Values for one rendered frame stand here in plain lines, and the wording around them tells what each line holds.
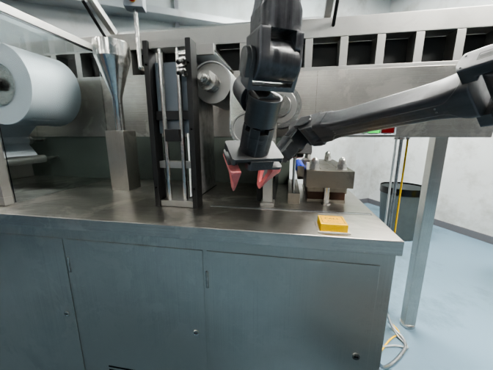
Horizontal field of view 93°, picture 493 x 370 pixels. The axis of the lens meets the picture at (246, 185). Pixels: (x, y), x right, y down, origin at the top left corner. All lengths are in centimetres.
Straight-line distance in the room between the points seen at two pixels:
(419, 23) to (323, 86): 44
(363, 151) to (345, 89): 309
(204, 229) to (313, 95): 83
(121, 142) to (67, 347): 82
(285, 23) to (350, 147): 376
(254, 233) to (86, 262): 59
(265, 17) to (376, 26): 100
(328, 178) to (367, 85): 55
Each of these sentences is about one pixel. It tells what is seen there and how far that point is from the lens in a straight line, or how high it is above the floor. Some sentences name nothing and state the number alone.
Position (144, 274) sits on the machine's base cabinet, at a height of 71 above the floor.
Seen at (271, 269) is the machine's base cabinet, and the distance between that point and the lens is 72.
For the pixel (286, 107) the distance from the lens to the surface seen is 86.
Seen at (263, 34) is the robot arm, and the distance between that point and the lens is 37.
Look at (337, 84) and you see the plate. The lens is 124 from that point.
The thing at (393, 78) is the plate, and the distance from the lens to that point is 131.
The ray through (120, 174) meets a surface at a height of 98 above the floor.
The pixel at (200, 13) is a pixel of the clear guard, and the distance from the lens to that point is 137.
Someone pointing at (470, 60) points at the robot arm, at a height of 125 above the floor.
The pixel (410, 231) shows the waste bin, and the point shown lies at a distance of 316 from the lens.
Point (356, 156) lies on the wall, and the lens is 420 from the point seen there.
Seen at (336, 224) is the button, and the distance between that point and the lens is 67.
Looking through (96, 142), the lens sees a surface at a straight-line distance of 150.
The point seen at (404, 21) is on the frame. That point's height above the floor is 162.
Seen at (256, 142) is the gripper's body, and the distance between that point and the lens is 42.
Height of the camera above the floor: 115
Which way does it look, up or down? 12 degrees down
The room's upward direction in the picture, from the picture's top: straight up
